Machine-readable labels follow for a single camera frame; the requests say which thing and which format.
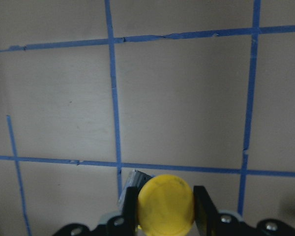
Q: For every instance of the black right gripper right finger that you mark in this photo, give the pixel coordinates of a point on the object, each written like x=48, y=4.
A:
x=206, y=213

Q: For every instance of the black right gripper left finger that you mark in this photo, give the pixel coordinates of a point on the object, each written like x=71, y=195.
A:
x=129, y=211

